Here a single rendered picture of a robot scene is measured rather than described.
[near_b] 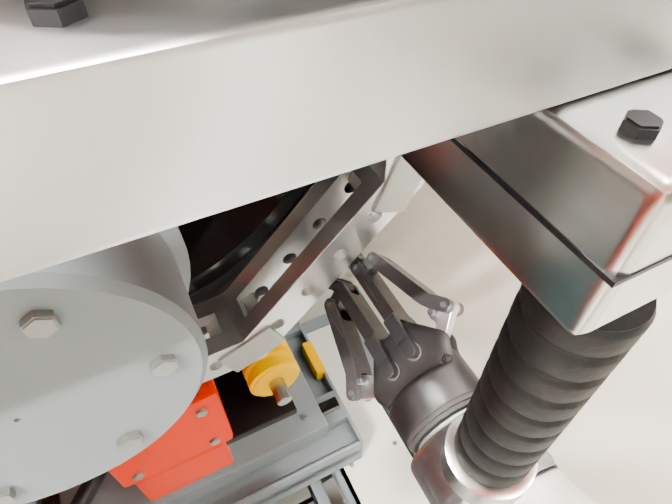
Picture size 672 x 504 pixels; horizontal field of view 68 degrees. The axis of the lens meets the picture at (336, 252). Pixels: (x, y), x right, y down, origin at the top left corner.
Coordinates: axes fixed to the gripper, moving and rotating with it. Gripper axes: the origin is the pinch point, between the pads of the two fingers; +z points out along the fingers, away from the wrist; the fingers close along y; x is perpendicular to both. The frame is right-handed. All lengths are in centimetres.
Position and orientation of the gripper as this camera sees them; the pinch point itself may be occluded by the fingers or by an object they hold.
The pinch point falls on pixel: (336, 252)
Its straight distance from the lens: 50.3
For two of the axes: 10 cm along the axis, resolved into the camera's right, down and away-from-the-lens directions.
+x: -6.3, -2.4, -7.4
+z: -4.4, -6.6, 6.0
